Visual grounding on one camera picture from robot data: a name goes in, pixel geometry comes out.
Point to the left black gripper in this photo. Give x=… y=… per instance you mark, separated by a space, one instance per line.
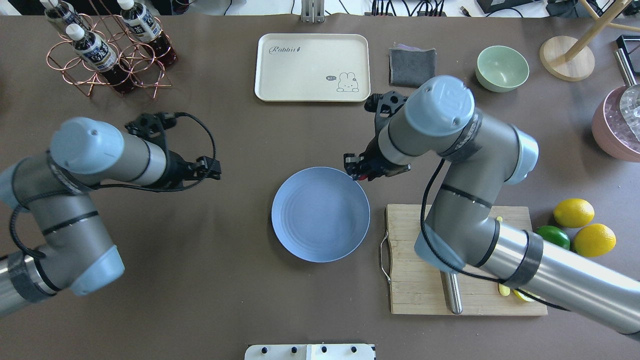
x=174 y=172

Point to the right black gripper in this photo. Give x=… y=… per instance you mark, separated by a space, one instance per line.
x=378 y=165

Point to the blue plate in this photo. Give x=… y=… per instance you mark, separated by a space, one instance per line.
x=320 y=214

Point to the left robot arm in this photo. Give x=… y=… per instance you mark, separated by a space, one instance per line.
x=62 y=242

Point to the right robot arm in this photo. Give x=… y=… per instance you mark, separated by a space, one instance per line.
x=460 y=232

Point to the grey folded cloth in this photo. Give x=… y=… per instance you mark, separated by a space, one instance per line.
x=411 y=66

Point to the cream rabbit tray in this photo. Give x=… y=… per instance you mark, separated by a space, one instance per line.
x=312 y=67

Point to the bamboo cutting board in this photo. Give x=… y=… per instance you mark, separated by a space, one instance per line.
x=416 y=287

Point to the top drink bottle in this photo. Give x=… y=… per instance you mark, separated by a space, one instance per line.
x=102 y=58

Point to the steel muddler black tip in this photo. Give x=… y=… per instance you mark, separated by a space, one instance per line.
x=452 y=294

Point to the green bowl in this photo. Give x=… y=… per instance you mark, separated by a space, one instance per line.
x=501 y=69

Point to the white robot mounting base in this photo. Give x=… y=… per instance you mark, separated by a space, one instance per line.
x=318 y=351

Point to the lower right drink bottle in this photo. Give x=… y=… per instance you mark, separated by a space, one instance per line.
x=60 y=14

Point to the green lime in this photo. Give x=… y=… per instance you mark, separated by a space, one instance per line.
x=554 y=235

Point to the thick lemon slice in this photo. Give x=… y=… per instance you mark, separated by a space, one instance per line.
x=525 y=296

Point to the upper yellow lemon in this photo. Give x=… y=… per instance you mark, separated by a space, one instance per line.
x=573 y=213

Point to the yellow lemon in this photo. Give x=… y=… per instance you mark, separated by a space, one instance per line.
x=594 y=240
x=573 y=213

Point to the wooden stand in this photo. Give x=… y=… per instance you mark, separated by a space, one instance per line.
x=570 y=59

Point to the lower yellow lemon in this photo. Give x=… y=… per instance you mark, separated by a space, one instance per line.
x=594 y=240

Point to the pink bowl with ice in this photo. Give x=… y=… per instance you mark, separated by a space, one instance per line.
x=610 y=129

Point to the copper wire bottle rack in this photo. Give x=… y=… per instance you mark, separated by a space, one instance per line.
x=123 y=50

